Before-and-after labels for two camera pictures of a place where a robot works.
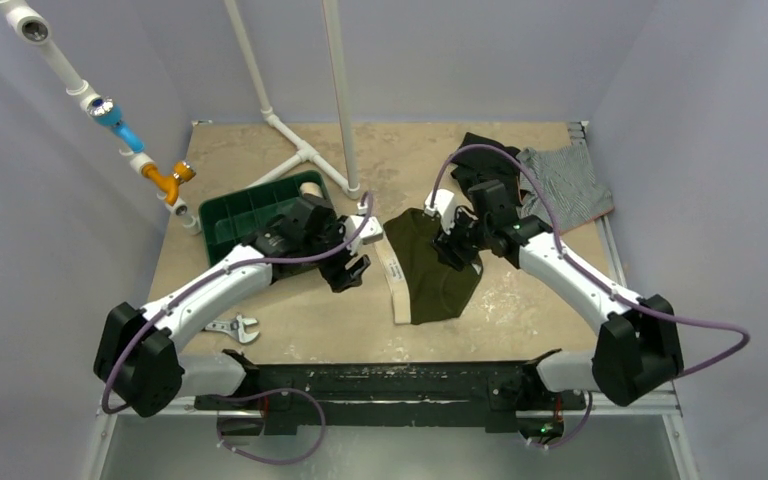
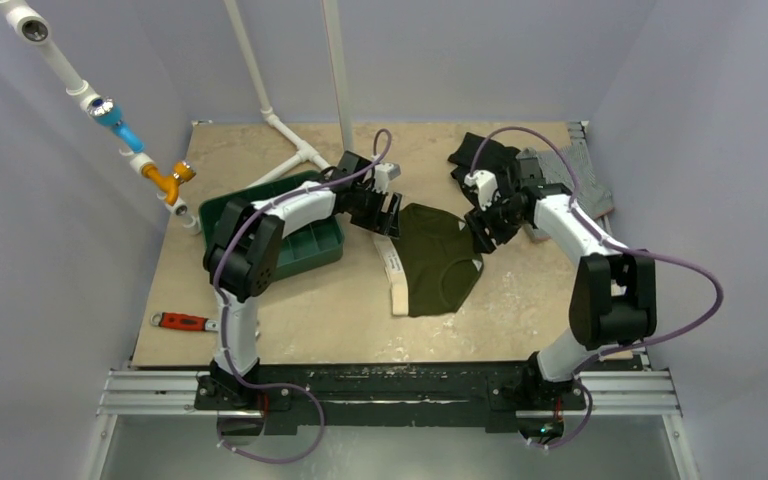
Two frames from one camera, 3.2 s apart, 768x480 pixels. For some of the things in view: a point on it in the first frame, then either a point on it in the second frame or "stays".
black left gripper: (339, 279) -> (385, 223)
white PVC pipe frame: (306, 154) stays
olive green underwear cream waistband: (423, 286) stays
